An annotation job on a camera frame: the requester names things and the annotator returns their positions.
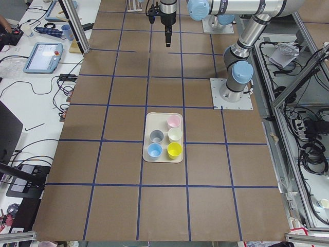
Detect wooden mug tree stand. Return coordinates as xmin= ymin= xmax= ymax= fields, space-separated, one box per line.
xmin=63 ymin=20 xmax=82 ymax=54

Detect far blue teach pendant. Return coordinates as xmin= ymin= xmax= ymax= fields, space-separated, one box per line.
xmin=44 ymin=1 xmax=67 ymax=22

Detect blue teach pendant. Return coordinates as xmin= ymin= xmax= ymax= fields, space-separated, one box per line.
xmin=44 ymin=1 xmax=67 ymax=22
xmin=23 ymin=42 xmax=63 ymax=74

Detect yellow plastic cup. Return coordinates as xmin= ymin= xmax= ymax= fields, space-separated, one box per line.
xmin=167 ymin=142 xmax=182 ymax=160

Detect black monitor stand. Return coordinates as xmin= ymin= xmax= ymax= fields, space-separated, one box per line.
xmin=1 ymin=103 xmax=50 ymax=199

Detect coiled black cables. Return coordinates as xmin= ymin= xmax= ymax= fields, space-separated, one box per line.
xmin=298 ymin=140 xmax=329 ymax=177

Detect near blue teach pendant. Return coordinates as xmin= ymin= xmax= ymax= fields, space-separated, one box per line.
xmin=23 ymin=42 xmax=63 ymax=74

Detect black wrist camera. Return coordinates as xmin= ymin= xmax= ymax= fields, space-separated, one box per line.
xmin=146 ymin=2 xmax=160 ymax=24

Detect person forearm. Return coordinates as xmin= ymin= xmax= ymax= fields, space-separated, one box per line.
xmin=0 ymin=15 xmax=12 ymax=33

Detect grey plastic cup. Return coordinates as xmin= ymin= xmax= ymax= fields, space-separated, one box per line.
xmin=150 ymin=130 xmax=165 ymax=144

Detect blue cup on desk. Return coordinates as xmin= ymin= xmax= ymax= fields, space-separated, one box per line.
xmin=61 ymin=24 xmax=75 ymax=41

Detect light blue plastic cup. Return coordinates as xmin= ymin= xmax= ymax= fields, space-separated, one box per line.
xmin=147 ymin=143 xmax=162 ymax=160

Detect crumpled white paper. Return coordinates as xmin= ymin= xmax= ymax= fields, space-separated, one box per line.
xmin=269 ymin=42 xmax=300 ymax=68

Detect blue checkered cloth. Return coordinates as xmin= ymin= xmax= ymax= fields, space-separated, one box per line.
xmin=34 ymin=27 xmax=63 ymax=38

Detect aluminium frame post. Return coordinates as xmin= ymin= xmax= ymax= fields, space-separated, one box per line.
xmin=59 ymin=0 xmax=90 ymax=55

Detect pink plastic cup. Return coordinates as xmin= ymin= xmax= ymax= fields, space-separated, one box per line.
xmin=167 ymin=115 xmax=181 ymax=129

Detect white plastic cup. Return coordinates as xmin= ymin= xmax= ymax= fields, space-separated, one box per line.
xmin=168 ymin=128 xmax=182 ymax=143

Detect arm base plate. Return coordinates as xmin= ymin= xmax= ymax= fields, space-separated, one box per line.
xmin=210 ymin=78 xmax=253 ymax=110
xmin=202 ymin=16 xmax=234 ymax=35

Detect black power adapter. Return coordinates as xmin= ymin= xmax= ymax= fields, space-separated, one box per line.
xmin=59 ymin=74 xmax=78 ymax=82

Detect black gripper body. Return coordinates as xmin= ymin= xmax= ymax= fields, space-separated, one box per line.
xmin=160 ymin=0 xmax=177 ymax=26

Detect cream plastic tray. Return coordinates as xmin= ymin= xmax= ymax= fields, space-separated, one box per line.
xmin=143 ymin=112 xmax=184 ymax=163

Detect white paper cup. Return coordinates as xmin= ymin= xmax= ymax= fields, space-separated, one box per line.
xmin=21 ymin=23 xmax=34 ymax=38

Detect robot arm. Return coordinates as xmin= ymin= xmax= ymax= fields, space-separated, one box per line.
xmin=187 ymin=1 xmax=304 ymax=103
xmin=208 ymin=14 xmax=235 ymax=29

